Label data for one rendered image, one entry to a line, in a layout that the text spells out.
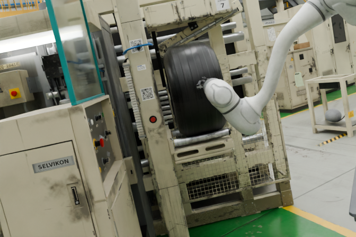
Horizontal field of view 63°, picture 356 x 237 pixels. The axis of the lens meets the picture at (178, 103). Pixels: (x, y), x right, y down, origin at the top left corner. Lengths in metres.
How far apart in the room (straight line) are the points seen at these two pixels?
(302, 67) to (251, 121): 5.44
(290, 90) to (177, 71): 4.92
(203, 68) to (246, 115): 0.48
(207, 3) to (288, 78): 4.44
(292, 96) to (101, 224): 5.56
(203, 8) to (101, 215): 1.46
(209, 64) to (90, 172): 0.85
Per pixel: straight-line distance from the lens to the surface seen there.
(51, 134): 1.16
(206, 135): 1.74
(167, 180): 1.87
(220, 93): 1.13
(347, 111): 4.39
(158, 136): 1.79
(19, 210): 1.28
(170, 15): 2.06
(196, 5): 2.08
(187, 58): 1.63
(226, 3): 2.12
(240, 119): 1.22
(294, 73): 6.46
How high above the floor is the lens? 1.31
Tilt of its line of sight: 6 degrees down
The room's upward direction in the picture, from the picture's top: 12 degrees counter-clockwise
